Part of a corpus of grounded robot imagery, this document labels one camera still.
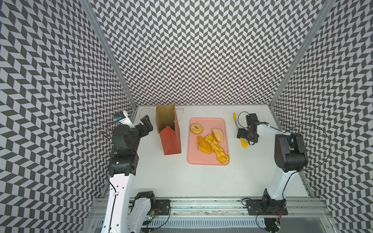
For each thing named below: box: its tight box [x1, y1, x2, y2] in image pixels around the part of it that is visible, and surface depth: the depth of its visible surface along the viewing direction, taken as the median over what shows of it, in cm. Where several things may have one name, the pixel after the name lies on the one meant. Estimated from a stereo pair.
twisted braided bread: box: [204, 133, 230, 165], surface depth 93 cm
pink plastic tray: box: [187, 117, 229, 166], surface depth 98 cm
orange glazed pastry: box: [197, 135, 212, 155], surface depth 93 cm
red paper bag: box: [155, 102, 182, 156], surface depth 88 cm
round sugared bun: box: [211, 127, 224, 143], surface depth 98 cm
